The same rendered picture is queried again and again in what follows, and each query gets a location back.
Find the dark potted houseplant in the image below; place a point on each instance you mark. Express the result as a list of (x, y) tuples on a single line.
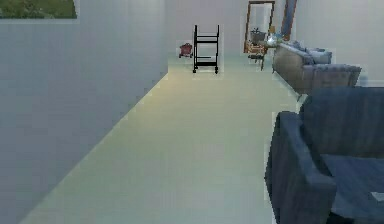
[(257, 35)]

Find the small red wagon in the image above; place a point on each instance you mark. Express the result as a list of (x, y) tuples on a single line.
[(185, 50)]

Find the black rolling cart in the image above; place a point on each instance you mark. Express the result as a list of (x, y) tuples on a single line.
[(206, 50)]

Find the orange wicker basket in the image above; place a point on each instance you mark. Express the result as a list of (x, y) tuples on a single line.
[(254, 48)]

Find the dark wooden side table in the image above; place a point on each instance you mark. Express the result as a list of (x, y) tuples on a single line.
[(263, 53)]

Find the brown framed mirror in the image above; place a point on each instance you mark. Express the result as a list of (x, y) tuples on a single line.
[(259, 20)]

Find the grey brown sofa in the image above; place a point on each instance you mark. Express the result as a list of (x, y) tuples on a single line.
[(300, 68)]

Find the dark blue armchair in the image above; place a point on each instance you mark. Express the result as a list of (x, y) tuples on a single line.
[(300, 160)]

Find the brown blue framed picture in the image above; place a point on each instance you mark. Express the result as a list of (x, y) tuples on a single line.
[(288, 18)]

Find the grey blue sofa cushion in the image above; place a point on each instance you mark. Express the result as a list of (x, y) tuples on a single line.
[(319, 56)]

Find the small white flat object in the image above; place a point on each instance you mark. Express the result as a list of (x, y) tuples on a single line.
[(378, 196)]

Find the green framed wall picture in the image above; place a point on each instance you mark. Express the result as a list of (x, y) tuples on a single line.
[(36, 8)]

